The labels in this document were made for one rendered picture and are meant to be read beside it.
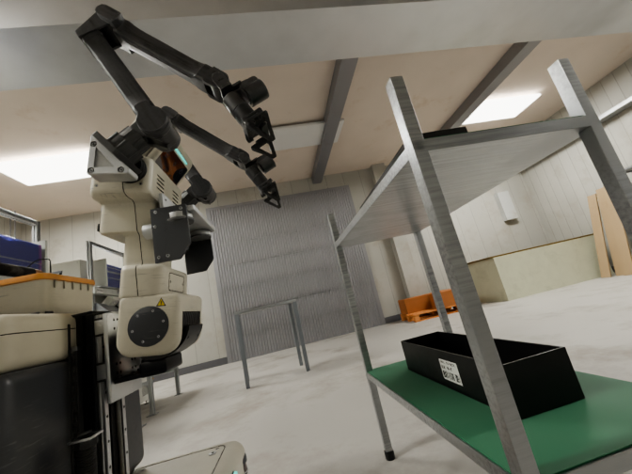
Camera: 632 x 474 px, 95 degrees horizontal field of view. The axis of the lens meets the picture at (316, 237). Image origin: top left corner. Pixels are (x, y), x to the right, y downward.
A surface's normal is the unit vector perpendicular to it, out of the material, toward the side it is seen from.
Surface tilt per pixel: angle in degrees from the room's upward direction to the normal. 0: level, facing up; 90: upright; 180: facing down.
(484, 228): 90
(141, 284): 90
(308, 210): 90
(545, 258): 90
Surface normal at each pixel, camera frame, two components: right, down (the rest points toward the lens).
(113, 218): 0.08, -0.25
